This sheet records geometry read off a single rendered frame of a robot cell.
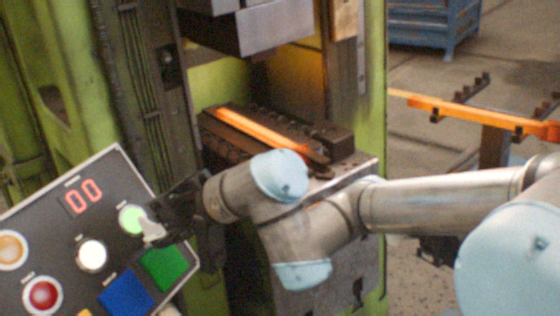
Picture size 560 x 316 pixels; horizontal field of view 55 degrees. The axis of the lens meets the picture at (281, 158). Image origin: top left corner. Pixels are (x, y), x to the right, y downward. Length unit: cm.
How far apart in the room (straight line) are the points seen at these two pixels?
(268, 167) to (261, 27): 50
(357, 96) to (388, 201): 90
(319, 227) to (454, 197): 20
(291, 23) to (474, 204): 69
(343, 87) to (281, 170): 87
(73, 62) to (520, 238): 91
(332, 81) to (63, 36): 73
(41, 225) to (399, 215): 54
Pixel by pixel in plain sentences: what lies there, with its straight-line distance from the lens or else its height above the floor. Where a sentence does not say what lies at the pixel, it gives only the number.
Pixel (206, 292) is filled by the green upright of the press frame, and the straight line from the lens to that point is 151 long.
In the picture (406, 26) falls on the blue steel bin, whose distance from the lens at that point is 496.
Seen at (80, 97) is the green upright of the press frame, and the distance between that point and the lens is 114.
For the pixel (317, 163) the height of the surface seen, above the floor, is 100.
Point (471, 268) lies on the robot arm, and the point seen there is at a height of 133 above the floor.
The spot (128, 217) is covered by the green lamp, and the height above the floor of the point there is 110.
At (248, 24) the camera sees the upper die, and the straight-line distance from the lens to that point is 112.
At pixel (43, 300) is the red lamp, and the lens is 88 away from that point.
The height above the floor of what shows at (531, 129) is 103.
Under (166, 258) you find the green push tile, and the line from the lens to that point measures 99.
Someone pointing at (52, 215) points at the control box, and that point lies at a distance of 91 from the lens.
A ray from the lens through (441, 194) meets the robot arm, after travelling 66.
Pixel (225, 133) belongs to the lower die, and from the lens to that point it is 145.
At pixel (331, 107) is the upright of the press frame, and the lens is 153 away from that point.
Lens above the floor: 161
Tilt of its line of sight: 29 degrees down
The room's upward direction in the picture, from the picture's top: 6 degrees counter-clockwise
